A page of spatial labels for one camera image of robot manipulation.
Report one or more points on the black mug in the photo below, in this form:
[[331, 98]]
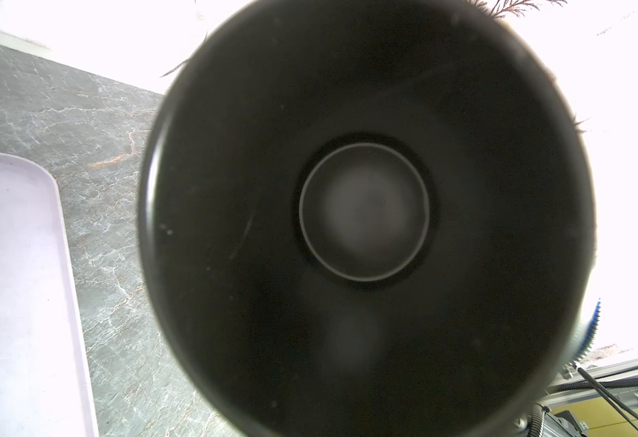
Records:
[[367, 218]]

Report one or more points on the lavender plastic tray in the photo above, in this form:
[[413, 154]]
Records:
[[45, 388]]

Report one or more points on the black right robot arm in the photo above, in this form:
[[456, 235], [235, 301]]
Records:
[[540, 422]]

